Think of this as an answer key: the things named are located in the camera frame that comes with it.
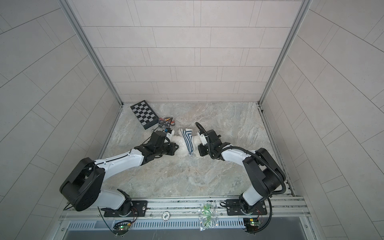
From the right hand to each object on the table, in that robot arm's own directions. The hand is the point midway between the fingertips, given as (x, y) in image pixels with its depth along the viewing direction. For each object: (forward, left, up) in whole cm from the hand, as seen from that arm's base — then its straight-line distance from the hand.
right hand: (198, 148), depth 90 cm
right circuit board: (-39, -22, -4) cm, 45 cm away
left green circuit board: (-36, +35, +1) cm, 51 cm away
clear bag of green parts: (-34, -3, -3) cm, 34 cm away
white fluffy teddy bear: (+2, +11, +9) cm, 14 cm away
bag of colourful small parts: (+21, +21, +2) cm, 30 cm away
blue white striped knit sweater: (+5, +6, +9) cm, 12 cm away
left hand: (0, +9, +5) cm, 10 cm away
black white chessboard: (+28, +36, +3) cm, 46 cm away
